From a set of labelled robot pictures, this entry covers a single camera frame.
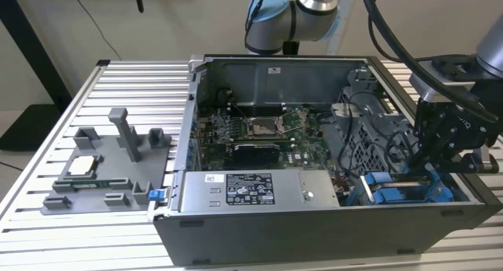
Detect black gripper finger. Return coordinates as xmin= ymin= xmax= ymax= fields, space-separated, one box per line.
xmin=407 ymin=100 xmax=453 ymax=173
xmin=433 ymin=148 xmax=487 ymax=174

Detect looped black wire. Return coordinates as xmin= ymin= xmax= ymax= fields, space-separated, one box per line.
xmin=383 ymin=130 xmax=417 ymax=163

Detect hard disk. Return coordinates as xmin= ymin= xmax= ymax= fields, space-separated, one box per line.
xmin=360 ymin=168 xmax=453 ymax=204

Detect grey disk bay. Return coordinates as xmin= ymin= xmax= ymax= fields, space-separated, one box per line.
xmin=352 ymin=167 xmax=455 ymax=206

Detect grey metal drive cage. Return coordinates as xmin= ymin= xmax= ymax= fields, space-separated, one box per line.
xmin=320 ymin=69 xmax=417 ymax=177

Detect green motherboard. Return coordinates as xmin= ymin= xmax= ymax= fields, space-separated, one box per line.
xmin=193 ymin=104 xmax=343 ymax=171

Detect metal socket cover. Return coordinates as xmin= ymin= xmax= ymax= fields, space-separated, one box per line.
xmin=280 ymin=110 xmax=309 ymax=129

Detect CPU socket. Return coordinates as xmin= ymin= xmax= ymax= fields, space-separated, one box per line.
xmin=245 ymin=116 xmax=285 ymax=136

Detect black graphics card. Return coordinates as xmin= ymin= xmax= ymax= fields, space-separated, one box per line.
xmin=233 ymin=143 xmax=281 ymax=169

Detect black RAM slots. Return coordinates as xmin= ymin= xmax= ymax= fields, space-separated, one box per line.
xmin=226 ymin=102 xmax=286 ymax=116

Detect thin metal locking lever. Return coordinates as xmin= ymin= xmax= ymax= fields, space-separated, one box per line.
xmin=230 ymin=104 xmax=249 ymax=121

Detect dark grey PC case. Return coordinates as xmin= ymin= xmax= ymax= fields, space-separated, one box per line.
xmin=146 ymin=53 xmax=503 ymax=267

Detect silver power supply unit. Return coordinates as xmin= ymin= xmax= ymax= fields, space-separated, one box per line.
xmin=178 ymin=170 xmax=341 ymax=210

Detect grey parts rack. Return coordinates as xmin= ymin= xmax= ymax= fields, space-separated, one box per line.
xmin=40 ymin=107 xmax=172 ymax=216

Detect green RAM stick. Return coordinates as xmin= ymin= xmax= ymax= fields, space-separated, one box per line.
xmin=58 ymin=179 xmax=130 ymax=187

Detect silver CPU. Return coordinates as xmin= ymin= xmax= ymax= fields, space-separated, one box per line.
xmin=65 ymin=156 xmax=98 ymax=176

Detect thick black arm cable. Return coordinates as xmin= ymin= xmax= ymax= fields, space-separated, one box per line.
xmin=359 ymin=0 xmax=499 ymax=123

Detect silver black wrist camera mount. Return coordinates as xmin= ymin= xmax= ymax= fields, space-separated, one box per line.
xmin=408 ymin=55 xmax=479 ymax=103

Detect black arm joint cable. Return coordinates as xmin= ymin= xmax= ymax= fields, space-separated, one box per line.
xmin=245 ymin=0 xmax=270 ymax=22

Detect thin black wall cable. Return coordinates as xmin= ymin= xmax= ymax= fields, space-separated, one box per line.
xmin=72 ymin=0 xmax=122 ymax=60

